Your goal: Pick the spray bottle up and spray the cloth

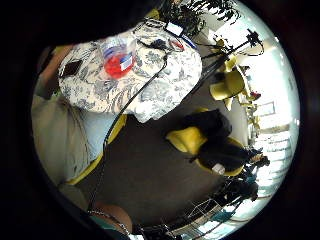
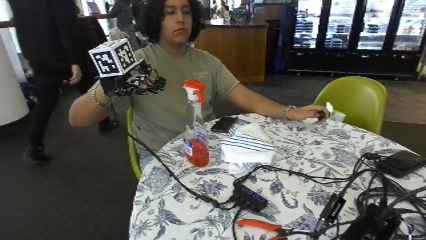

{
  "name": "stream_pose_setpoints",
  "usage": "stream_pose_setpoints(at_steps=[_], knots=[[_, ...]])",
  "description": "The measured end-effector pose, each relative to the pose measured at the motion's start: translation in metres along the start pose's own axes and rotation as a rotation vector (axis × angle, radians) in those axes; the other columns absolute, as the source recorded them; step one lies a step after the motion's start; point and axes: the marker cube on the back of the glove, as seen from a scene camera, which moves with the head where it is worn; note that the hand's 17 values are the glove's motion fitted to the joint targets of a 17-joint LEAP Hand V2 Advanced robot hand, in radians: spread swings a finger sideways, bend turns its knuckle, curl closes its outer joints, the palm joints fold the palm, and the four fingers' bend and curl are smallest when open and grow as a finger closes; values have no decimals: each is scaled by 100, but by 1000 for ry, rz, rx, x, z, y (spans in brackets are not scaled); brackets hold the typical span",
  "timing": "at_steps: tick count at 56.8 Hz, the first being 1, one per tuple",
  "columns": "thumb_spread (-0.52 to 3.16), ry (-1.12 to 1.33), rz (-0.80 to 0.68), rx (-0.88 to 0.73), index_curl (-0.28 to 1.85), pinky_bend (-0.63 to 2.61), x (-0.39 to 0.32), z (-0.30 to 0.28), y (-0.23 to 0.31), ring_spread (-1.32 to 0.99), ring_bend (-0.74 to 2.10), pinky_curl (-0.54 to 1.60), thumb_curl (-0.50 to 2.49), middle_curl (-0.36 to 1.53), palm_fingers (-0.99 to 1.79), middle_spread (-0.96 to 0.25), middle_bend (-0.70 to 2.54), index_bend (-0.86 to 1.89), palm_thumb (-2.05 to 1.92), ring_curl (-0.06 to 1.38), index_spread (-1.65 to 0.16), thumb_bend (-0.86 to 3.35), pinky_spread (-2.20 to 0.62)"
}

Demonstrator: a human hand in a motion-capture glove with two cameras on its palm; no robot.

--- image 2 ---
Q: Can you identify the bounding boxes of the small white container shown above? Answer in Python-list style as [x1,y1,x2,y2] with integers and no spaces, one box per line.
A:
[325,101,347,123]

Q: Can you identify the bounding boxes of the the person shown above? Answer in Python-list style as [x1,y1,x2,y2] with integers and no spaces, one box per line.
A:
[68,0,333,171]

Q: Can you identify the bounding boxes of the green plastic chair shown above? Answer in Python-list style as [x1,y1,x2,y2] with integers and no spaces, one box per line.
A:
[125,107,144,181]
[313,75,389,135]

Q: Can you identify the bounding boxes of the white marker cube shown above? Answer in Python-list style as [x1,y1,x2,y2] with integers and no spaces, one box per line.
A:
[88,37,138,79]

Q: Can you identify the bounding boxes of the blue floral tablecloth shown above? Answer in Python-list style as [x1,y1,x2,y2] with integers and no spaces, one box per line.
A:
[128,112,426,240]

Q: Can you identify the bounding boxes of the spray bottle with orange trigger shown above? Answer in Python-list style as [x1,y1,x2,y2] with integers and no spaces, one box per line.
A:
[181,79,212,168]

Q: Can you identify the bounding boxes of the white blue striped cloth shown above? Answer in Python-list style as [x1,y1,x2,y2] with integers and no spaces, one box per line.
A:
[218,122,277,175]

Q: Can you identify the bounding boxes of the black smartphone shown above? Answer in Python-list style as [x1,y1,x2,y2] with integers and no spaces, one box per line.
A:
[209,116,240,134]

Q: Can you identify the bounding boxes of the flat black device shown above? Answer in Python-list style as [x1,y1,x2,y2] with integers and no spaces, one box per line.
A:
[374,149,426,179]

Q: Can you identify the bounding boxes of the wooden counter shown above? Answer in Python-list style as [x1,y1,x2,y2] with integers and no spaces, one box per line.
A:
[193,18,270,84]

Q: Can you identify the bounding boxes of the glass door refrigerator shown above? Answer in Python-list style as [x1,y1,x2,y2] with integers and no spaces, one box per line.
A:
[285,0,426,80]

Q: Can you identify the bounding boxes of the black slim adapter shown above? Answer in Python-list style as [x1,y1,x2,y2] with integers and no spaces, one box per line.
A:
[313,192,347,234]

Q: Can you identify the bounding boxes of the black usb hub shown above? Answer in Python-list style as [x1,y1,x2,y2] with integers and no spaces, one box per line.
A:
[233,183,269,213]

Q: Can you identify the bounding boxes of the white round column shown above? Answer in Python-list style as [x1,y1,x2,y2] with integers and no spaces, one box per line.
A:
[0,31,31,128]

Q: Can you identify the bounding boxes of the black box device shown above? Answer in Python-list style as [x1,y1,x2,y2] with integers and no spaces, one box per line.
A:
[339,203,405,240]

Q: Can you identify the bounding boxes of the silver wrist bracelet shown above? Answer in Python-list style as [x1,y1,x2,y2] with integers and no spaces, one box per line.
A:
[281,104,297,121]

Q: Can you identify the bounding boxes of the beaded bracelet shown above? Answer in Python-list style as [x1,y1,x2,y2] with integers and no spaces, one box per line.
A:
[90,87,114,108]

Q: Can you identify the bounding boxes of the bundle of black cables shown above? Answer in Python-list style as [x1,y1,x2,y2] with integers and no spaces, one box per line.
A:
[232,151,426,240]

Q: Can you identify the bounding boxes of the long black cable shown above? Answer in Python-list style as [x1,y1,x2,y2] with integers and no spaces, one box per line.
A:
[126,132,244,212]

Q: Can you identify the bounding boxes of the orange handled pliers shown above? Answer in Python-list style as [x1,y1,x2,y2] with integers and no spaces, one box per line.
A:
[234,218,290,240]

